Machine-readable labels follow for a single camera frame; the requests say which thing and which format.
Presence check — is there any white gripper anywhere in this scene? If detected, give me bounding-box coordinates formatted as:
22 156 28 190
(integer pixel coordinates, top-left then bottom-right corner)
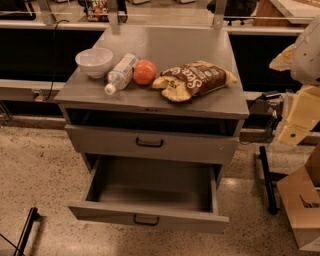
269 16 320 146

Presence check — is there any grey drawer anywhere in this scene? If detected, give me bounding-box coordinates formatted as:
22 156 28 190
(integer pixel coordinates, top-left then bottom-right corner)
66 125 238 165
69 156 229 233

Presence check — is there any grey drawer cabinet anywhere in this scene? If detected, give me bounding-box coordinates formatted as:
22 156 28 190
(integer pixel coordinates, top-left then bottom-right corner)
55 25 249 177

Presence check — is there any grey top drawer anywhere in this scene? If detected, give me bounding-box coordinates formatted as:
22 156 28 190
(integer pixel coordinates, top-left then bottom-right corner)
66 125 238 165

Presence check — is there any black floor bar right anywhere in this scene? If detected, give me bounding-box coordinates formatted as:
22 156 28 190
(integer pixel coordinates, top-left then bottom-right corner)
259 146 278 215

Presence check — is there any black floor bar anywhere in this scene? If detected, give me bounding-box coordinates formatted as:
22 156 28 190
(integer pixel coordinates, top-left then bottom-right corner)
259 146 278 215
13 207 40 256

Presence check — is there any black office chair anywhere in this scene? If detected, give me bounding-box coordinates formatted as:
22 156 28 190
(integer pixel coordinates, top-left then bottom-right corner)
206 0 258 27

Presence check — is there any cardboard box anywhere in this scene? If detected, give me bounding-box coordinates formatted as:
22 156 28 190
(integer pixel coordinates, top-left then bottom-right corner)
277 143 320 252

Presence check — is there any brown yellow chip bag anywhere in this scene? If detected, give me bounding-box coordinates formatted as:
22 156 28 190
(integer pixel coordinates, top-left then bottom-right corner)
152 61 237 102

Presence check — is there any red tomato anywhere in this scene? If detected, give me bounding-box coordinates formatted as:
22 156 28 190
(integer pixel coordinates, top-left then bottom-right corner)
133 59 157 85

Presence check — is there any clear plastic water bottle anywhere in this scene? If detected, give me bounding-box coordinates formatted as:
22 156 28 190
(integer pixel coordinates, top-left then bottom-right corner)
104 53 139 95

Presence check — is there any white ceramic bowl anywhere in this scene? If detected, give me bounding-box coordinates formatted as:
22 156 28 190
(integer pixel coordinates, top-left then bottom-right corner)
75 48 113 78

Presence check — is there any colourful box in background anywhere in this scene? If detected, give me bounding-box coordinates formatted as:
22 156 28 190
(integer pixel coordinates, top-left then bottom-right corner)
86 0 108 22

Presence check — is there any black floor bar left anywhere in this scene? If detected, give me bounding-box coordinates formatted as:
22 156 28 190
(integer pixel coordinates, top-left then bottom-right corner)
13 207 40 256

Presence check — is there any black cable left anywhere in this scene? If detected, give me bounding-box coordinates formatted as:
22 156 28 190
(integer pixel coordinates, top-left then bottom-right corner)
43 19 71 102

